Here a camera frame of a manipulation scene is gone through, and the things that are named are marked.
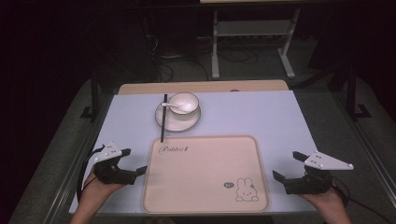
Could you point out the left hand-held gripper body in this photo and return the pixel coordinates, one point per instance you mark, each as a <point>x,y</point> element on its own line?
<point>109,174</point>

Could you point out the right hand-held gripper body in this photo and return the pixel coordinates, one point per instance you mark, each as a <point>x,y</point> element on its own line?
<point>311,182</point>

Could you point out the person's left hand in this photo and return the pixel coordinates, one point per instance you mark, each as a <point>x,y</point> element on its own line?
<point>99,188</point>

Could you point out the person's right hand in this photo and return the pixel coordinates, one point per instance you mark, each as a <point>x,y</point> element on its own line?
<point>327,197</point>

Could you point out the pair of black chopsticks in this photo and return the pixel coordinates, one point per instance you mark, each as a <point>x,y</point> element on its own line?
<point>163,124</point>

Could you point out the white plate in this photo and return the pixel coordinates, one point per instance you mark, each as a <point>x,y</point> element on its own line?
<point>179,123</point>

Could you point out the beige tray with rabbit print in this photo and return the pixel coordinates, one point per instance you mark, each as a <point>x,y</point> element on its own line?
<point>202,177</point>

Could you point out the black metal stand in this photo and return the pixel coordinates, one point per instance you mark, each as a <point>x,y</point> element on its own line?
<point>353,99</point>
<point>94,99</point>

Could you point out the white ceramic spoon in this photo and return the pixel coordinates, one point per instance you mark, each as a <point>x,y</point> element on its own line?
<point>179,107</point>

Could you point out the light blue table mat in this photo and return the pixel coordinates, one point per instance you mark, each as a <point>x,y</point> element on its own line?
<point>243,115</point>

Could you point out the white bowl with dark rim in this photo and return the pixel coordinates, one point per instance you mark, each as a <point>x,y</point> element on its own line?
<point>186,101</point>

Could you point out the white metal stand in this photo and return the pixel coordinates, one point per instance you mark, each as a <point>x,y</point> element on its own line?
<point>249,28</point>

